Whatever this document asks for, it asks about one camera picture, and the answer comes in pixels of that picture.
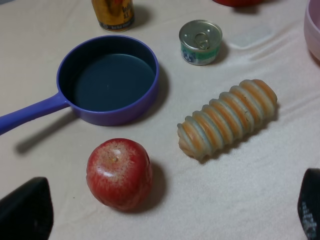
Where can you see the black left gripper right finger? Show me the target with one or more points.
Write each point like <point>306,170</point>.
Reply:
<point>308,206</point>

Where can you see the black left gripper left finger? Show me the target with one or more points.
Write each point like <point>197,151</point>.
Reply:
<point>27,212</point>

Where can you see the orange beverage can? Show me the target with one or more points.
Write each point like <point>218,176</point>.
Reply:
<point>114,15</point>

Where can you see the red apple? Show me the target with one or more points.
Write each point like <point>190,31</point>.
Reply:
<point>119,174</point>

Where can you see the striped bread loaf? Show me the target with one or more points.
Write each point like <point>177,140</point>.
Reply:
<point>226,119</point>

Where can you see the purple frying pan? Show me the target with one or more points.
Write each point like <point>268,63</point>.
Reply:
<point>108,80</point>

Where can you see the pink plastic bowl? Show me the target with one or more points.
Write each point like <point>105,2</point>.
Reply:
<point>311,27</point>

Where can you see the small green tin can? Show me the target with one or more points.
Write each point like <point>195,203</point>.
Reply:
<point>200,42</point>

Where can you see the red cooking pot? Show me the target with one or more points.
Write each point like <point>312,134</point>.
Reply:
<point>238,3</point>

